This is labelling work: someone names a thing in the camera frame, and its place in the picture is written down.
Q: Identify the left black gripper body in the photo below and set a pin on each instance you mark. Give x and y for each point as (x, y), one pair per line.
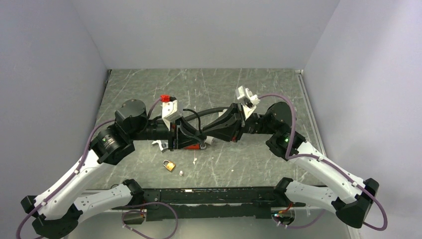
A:
(172, 134)

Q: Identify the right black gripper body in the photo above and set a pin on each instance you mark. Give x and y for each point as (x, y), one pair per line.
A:
(252, 124)

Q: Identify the black cable padlock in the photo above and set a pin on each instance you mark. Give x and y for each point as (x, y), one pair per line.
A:
(192, 125)

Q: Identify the white pipe elbow near wrench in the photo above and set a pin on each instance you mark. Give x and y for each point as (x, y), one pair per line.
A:
(209, 140)

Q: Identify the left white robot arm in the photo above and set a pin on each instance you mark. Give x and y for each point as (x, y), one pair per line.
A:
(61, 208)

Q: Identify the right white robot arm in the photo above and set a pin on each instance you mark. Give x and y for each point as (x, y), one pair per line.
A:
(347, 196)

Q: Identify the brass padlock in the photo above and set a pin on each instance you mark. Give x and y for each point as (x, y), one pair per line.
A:
(169, 165)

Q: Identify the red handled adjustable wrench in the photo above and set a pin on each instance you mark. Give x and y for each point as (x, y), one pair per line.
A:
(165, 146)

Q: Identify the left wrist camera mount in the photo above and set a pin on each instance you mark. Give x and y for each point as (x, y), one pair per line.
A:
(172, 110)

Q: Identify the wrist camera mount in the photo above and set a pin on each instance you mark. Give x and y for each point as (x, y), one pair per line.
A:
(249, 101)
(172, 110)

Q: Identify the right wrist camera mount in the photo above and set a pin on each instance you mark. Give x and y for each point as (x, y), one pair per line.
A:
(249, 101)

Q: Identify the aluminium rail right edge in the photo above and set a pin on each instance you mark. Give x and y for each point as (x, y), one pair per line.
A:
(311, 116)

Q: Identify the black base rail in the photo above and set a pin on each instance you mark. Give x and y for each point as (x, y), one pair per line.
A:
(200, 203)

